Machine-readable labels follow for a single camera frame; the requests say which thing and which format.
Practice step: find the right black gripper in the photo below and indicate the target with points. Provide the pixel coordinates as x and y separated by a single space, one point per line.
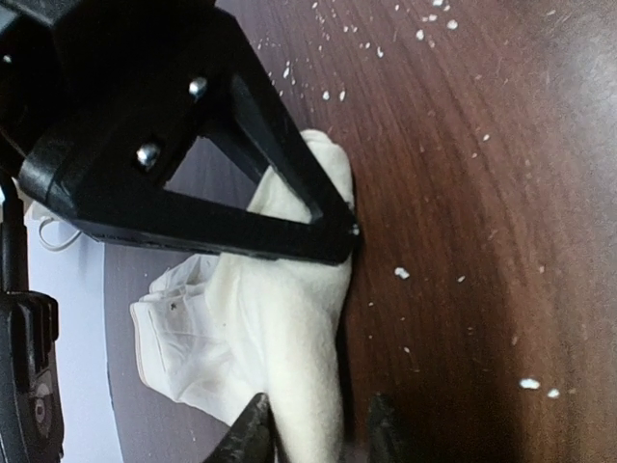
33 91

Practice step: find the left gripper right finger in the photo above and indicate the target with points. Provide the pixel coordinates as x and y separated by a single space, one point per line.
386 443

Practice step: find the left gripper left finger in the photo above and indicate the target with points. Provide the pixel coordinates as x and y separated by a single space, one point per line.
250 439

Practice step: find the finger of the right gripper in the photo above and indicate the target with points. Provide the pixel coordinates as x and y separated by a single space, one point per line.
133 85

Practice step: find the cream boxer underwear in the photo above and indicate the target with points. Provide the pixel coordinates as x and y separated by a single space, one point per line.
214 331

